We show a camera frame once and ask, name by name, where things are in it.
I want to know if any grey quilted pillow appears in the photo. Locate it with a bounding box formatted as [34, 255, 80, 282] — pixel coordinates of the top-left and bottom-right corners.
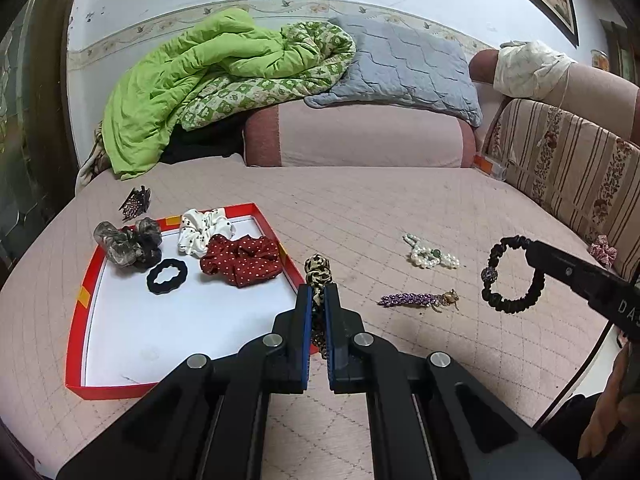
[304, 14, 484, 128]

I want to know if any black cable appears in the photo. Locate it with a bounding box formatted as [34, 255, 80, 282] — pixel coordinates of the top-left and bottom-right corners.
[532, 319, 632, 429]

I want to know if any green quilt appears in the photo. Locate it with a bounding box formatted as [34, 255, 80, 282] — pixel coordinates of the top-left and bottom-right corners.
[102, 8, 357, 181]

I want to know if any small framed picture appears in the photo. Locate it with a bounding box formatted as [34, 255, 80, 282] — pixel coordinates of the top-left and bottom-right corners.
[599, 19, 640, 84]

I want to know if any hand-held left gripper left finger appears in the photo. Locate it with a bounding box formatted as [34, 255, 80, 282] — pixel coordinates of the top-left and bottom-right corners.
[57, 284, 313, 480]

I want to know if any black ruched band with bead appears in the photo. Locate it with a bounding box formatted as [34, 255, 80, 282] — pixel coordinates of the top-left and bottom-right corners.
[481, 235, 547, 316]

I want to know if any leopard print scrunchie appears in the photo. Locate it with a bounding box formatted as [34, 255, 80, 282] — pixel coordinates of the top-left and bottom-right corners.
[304, 253, 335, 361]

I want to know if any red box with white inside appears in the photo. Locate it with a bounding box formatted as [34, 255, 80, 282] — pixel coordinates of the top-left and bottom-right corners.
[65, 202, 321, 402]

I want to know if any black cloth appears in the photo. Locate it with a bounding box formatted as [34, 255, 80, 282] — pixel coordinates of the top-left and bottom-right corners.
[160, 124, 249, 165]

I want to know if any dark glass cabinet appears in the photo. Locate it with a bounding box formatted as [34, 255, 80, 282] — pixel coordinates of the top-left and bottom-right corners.
[0, 0, 81, 281]

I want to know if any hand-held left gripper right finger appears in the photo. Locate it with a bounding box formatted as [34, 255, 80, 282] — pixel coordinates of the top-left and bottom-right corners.
[324, 283, 582, 480]

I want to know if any brown hair claw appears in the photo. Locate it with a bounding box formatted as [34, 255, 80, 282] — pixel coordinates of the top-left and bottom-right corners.
[118, 185, 153, 222]

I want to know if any white cloth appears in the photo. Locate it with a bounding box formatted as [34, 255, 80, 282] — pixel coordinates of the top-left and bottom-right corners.
[492, 39, 579, 99]

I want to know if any pink bolster cushion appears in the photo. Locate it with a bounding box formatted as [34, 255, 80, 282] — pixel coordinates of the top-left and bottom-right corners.
[243, 102, 478, 169]

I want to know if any pink scrunchie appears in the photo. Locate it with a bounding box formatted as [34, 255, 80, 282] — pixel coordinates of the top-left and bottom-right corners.
[588, 235, 620, 269]

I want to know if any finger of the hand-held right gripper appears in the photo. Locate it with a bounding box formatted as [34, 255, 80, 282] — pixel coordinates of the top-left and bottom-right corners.
[521, 239, 609, 306]

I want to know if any pearl bracelet with green bead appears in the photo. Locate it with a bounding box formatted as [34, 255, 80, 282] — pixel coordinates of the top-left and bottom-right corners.
[410, 244, 460, 271]

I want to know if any white cherry print scrunchie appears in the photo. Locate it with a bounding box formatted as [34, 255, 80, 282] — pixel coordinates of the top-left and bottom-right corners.
[177, 208, 237, 257]

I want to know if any black hair tie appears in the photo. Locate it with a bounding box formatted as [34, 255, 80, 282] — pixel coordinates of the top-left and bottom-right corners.
[146, 258, 190, 295]

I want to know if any orange packet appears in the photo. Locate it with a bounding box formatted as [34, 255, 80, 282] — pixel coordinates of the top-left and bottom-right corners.
[472, 154, 509, 181]

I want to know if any red polka dot scrunchie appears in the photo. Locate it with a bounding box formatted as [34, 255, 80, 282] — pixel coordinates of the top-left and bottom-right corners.
[200, 234, 284, 289]

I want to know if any striped floral sofa backrest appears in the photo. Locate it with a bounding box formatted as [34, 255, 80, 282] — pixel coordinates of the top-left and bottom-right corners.
[470, 47, 640, 286]

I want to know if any black organza scrunchie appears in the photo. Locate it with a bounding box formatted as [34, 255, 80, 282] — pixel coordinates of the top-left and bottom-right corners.
[94, 217, 162, 267]

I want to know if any person's right forearm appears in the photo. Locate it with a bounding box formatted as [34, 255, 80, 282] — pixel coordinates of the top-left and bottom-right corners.
[582, 342, 640, 480]

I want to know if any beige patterned cloth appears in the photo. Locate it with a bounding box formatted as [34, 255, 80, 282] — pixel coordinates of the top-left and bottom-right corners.
[75, 122, 109, 194]

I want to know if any beaded metal hair clip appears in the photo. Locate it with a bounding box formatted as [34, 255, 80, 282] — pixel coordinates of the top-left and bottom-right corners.
[378, 289, 459, 314]

